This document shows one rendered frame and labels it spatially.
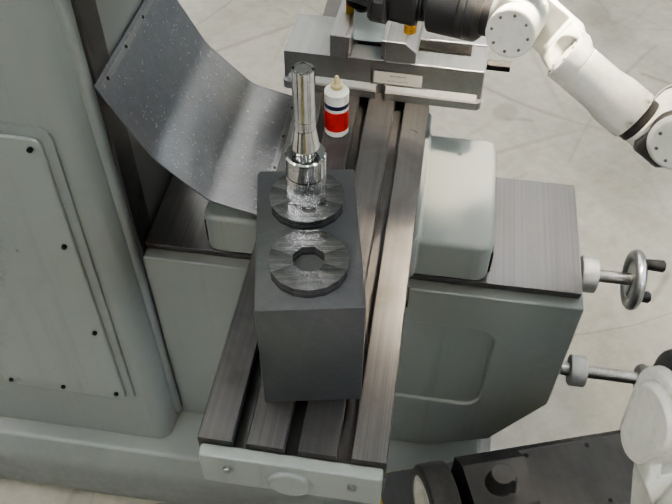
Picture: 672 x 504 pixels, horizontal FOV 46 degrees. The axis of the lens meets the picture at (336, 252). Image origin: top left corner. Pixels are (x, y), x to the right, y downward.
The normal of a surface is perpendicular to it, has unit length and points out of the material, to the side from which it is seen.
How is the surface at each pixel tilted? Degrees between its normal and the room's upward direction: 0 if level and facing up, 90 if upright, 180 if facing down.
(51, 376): 88
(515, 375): 90
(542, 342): 90
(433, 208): 0
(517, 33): 78
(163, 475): 64
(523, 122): 0
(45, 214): 88
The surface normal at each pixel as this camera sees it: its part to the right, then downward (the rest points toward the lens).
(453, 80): -0.18, 0.73
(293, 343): 0.04, 0.75
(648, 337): 0.00, -0.66
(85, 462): -0.13, 0.36
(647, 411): -0.98, 0.13
